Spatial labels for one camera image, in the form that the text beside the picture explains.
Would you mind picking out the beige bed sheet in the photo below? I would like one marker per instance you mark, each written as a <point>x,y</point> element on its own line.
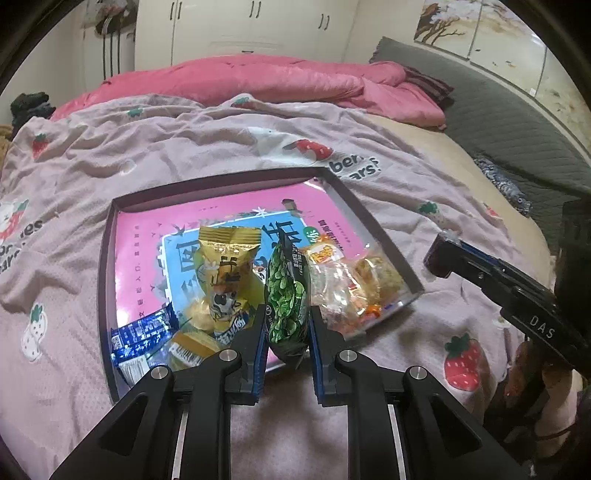
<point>438,152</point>

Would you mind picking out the tree wall painting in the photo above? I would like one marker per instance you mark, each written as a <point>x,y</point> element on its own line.
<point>485,32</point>

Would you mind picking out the black green snack packet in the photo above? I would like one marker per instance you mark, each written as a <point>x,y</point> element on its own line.
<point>286,295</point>

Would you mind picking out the cream wardrobe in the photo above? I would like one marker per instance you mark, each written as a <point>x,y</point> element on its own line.
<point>231,23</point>

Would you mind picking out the orange rice cracker packet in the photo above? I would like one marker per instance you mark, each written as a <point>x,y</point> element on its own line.
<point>323,277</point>

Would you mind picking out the dark shallow cardboard box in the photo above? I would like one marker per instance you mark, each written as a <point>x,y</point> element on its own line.
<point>105,277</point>

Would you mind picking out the purple printed blanket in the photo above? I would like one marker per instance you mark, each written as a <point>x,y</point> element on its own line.
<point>69,277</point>

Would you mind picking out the dark clothes pile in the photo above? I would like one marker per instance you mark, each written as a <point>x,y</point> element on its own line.
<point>30,106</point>

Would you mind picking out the green yellow snack packet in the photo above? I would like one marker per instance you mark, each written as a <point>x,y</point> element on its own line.
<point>198,316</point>

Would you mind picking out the yellow cartoon snack packet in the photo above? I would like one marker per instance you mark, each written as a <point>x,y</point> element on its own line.
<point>226,258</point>

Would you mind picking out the dark blue patterned cloth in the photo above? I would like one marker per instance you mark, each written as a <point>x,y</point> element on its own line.
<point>503,182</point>

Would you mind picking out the clear bag of crumbly pastry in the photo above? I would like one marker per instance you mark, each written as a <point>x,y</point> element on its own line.
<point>371,277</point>

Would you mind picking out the brown plush toy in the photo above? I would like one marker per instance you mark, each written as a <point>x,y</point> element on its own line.
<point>4,141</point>

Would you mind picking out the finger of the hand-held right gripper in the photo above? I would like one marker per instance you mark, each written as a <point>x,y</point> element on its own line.
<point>450,261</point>
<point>521,279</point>

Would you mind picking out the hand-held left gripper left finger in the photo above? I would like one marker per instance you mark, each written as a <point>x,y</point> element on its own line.
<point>261,369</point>

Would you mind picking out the dark striped pillow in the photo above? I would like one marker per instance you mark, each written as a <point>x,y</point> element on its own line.
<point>429,86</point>

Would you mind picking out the blue snack packet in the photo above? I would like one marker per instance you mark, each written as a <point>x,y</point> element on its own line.
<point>138,337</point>

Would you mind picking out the pink book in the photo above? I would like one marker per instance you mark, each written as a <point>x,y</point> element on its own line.
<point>147,258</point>

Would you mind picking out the small clear yellow cake packet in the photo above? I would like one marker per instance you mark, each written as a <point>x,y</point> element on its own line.
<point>191,348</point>

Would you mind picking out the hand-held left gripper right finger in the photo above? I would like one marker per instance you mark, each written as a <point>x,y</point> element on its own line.
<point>315,369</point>

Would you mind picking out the pink quilt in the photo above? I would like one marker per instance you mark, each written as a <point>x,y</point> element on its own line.
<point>254,78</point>

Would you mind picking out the person's right hand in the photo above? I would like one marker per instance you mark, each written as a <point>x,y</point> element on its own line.
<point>554,406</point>

